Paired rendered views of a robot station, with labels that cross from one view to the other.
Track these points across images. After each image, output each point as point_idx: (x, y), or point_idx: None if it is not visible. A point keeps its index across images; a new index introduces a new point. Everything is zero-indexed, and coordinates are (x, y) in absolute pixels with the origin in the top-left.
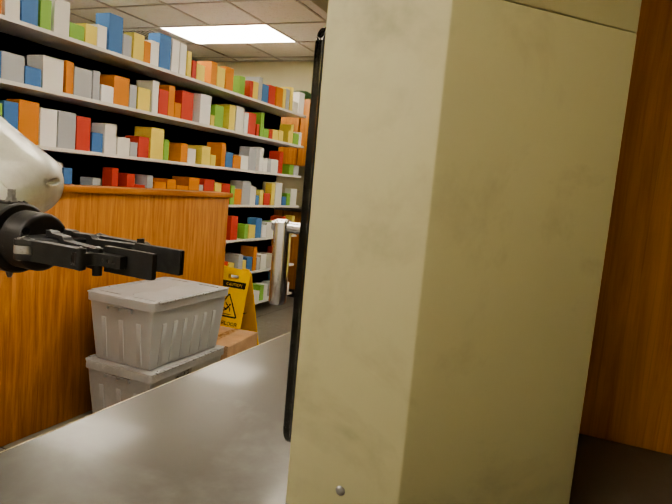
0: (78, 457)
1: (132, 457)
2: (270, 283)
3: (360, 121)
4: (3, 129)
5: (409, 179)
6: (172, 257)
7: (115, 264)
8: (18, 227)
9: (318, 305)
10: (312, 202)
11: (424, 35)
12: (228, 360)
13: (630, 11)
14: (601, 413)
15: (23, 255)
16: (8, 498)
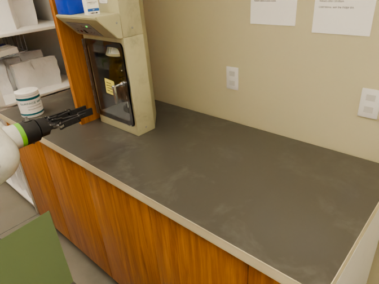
0: (105, 158)
1: (109, 151)
2: (116, 100)
3: (134, 61)
4: None
5: (144, 68)
6: (84, 108)
7: (86, 115)
8: (47, 123)
9: (135, 97)
10: (129, 79)
11: (140, 43)
12: (51, 141)
13: (145, 23)
14: None
15: (64, 127)
16: (119, 163)
